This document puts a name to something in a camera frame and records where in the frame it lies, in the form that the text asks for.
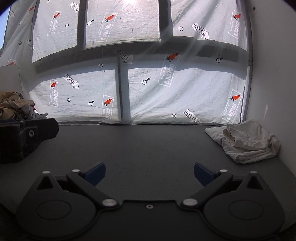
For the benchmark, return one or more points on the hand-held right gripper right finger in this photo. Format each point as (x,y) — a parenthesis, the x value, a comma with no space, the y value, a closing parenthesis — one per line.
(202,174)

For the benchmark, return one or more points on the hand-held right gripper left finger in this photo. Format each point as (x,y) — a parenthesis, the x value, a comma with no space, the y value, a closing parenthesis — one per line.
(96,174)

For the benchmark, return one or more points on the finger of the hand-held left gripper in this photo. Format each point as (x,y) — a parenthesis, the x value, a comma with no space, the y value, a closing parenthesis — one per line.
(41,131)

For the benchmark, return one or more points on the white garment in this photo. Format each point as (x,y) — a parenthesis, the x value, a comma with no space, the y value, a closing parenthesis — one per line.
(249,141)

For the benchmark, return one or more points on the pile of mixed clothes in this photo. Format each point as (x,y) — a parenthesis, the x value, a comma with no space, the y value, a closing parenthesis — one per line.
(16,106)

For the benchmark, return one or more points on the printed white sheet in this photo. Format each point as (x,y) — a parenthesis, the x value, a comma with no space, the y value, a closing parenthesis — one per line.
(185,92)

